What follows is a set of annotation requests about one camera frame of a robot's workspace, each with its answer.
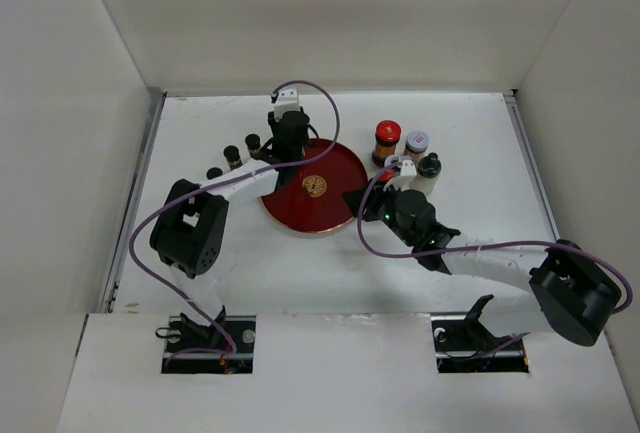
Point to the red lid sauce jar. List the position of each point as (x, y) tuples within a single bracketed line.
[(387, 135)]

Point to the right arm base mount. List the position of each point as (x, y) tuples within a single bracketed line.
[(463, 345)]

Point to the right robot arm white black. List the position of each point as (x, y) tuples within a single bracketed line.
[(560, 289)]

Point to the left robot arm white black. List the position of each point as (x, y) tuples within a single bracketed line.
[(189, 235)]

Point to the small white lid jar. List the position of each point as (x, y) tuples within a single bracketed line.
[(392, 159)]

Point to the white bottle black cap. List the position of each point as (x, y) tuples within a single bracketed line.
[(428, 170)]

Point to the small red lid jar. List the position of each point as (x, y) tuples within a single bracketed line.
[(386, 176)]

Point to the white lid spice jar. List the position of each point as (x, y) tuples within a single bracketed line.
[(416, 144)]

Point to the yellow label brown bottle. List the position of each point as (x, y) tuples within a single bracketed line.
[(254, 145)]

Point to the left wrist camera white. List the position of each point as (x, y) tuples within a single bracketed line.
[(285, 100)]

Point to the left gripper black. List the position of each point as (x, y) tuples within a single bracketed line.
[(273, 122)]

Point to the small black cap bottle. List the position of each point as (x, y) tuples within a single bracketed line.
[(232, 156), (213, 173)]

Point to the round red tray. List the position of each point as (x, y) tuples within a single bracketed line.
[(313, 202)]

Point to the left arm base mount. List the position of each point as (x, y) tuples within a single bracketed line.
[(194, 348)]

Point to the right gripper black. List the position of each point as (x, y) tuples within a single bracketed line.
[(374, 195)]

